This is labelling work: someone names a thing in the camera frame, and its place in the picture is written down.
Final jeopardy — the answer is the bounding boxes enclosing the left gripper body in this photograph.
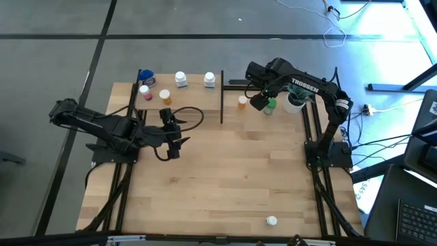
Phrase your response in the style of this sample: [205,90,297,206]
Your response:
[141,108,184,151]

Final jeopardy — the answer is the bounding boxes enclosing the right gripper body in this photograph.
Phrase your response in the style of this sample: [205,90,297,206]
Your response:
[244,57,286,98]

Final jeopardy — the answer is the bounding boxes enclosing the green cap supplement bottle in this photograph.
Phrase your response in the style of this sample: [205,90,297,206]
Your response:
[263,98,278,116]

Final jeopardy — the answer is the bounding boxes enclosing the white bottle blue label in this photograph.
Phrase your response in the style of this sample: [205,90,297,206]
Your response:
[203,71,216,90]
[174,70,188,89]

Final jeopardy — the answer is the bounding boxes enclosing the pink bottle white cap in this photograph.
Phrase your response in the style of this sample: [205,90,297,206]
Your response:
[139,84,154,102]

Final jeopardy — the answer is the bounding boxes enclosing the blue cap antacid bottle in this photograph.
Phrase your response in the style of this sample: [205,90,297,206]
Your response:
[138,69,157,88]

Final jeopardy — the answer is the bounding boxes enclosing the snake plant in white pot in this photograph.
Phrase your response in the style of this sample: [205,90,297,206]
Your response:
[282,83,314,115]

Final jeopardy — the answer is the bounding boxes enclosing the black floor stand bar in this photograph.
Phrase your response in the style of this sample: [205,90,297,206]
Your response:
[367,63,437,93]

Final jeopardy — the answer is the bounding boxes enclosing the black diagonal bar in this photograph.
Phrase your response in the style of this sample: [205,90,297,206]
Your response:
[350,152,407,185]

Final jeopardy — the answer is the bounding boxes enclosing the dark grey floor object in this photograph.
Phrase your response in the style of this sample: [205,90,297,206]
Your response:
[0,149,27,165]

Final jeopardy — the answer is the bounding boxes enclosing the white printed paper sheet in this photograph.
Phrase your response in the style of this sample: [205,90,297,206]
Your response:
[353,166,382,215]

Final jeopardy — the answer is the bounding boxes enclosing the dark grey open laptop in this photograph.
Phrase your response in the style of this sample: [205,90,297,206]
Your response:
[404,88,437,189]

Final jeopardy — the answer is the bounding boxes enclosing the black laptop with keyboard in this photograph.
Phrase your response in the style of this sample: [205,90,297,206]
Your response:
[363,163,437,246]

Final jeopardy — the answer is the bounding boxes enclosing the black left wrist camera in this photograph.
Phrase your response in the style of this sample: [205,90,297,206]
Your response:
[166,142,181,161]

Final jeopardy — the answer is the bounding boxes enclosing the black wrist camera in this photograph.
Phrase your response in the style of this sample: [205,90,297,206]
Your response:
[166,142,181,161]
[249,90,271,112]

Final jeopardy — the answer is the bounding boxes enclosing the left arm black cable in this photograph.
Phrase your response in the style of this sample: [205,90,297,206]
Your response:
[152,105,205,162]

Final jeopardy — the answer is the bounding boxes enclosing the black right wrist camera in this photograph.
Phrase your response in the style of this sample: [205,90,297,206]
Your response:
[249,90,271,112]

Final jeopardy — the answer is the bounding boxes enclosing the wooden shelf black frame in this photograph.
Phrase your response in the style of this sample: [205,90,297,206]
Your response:
[131,69,225,124]

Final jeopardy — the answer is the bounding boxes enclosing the black frame crossbar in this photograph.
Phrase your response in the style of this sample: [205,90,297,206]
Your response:
[223,78,260,92]

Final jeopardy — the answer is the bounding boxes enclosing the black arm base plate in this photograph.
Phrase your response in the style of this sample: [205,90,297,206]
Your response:
[304,140,354,169]
[91,143,140,164]

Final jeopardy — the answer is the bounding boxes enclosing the black side frame rails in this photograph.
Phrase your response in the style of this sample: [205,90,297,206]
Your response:
[302,102,365,238]
[81,81,147,236]

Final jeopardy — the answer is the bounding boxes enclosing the white floor cable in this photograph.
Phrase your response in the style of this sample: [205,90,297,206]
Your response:
[274,0,348,49]

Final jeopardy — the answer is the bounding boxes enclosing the black orange floor cable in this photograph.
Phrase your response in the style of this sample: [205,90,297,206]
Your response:
[320,0,373,21]

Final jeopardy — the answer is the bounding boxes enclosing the silver metal bracket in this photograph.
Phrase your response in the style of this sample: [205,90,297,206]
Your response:
[305,238,337,246]
[107,234,147,244]

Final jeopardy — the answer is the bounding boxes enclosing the thin black floor cable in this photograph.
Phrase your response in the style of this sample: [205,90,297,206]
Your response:
[341,98,426,163]

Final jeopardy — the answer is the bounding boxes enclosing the black table frame bar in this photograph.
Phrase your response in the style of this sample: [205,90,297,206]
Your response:
[0,231,437,246]

